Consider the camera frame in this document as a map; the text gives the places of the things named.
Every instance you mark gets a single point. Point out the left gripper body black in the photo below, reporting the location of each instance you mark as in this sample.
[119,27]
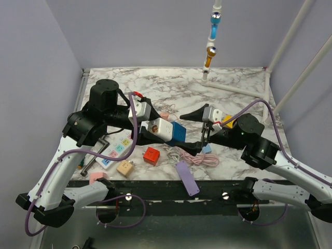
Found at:
[114,117]

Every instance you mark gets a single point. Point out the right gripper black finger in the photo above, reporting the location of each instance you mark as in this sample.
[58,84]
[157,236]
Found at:
[191,148]
[195,115]

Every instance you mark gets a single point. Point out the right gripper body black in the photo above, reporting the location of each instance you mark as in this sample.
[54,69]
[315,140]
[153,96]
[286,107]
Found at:
[224,136]

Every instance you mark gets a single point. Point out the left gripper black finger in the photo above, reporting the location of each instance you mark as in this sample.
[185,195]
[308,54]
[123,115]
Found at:
[153,140]
[153,113]

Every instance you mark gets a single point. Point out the light blue plug adapter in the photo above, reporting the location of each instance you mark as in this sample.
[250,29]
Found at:
[206,149]

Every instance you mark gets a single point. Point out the white tiger cube socket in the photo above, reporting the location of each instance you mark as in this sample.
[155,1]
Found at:
[161,128]

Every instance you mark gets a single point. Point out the red cube socket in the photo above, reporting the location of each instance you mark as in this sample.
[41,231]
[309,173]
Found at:
[151,156]

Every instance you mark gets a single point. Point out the blue cube socket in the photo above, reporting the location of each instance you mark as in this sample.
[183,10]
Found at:
[178,133]

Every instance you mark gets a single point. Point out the white power strip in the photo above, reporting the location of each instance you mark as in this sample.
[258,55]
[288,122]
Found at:
[119,145]

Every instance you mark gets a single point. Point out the purple USB power strip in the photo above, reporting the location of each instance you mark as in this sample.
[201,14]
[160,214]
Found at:
[187,178]

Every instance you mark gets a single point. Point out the beige cube socket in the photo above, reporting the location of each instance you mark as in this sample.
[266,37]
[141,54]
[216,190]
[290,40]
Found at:
[125,168]

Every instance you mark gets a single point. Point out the pink cube socket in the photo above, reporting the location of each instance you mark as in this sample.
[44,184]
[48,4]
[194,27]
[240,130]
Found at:
[96,175]

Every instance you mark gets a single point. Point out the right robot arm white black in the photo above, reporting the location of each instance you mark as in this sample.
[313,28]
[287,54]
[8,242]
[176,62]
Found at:
[310,189]

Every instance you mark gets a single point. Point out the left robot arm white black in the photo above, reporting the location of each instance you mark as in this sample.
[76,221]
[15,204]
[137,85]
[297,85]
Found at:
[48,201]

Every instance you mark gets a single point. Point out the salmon small plug adapter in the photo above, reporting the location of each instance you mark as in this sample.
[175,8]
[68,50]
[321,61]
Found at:
[165,115]

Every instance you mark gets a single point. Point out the blue orange pipe stand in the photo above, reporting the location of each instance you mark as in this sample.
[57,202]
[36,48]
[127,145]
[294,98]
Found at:
[211,50]

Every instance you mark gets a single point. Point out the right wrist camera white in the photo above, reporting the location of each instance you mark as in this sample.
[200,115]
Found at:
[212,117]

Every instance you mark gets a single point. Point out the white PVC pipe frame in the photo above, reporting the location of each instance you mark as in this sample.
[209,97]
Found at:
[300,70]

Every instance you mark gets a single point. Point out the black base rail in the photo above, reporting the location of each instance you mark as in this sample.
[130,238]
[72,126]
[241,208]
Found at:
[129,202]

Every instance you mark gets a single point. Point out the grey metal crank handle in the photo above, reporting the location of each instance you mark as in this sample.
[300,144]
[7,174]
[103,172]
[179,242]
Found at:
[86,168]

